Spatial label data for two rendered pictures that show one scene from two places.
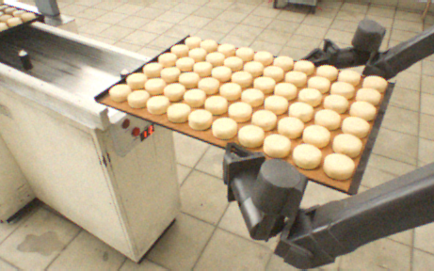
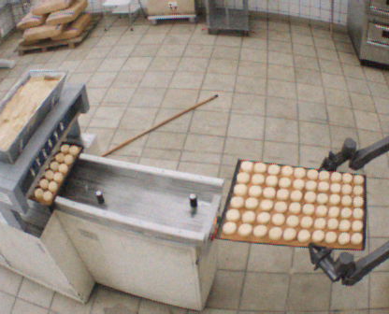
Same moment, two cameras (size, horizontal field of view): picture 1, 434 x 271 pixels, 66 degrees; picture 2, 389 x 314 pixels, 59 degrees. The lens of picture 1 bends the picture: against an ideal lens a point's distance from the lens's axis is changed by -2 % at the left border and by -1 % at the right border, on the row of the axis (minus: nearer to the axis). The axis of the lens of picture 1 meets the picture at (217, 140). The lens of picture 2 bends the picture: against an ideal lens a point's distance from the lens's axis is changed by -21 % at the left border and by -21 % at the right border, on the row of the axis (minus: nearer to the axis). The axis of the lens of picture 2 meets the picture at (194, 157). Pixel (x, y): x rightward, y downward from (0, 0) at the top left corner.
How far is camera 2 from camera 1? 0.94 m
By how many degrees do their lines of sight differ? 9
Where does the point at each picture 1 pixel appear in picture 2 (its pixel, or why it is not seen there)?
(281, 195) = (347, 265)
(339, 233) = (365, 270)
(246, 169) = (324, 256)
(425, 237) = (374, 228)
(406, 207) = (383, 256)
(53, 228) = (119, 301)
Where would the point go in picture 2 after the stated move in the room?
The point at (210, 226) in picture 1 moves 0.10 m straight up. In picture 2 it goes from (240, 273) to (241, 265)
